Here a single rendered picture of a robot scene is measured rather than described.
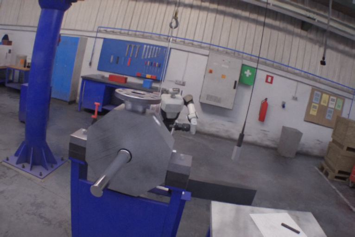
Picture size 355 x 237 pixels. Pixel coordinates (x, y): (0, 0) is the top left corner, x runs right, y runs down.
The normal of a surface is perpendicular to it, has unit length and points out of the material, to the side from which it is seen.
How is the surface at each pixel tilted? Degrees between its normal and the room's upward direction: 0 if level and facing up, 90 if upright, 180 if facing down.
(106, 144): 90
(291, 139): 93
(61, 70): 90
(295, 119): 90
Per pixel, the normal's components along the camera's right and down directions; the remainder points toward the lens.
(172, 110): 0.19, 0.53
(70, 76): -0.11, 0.18
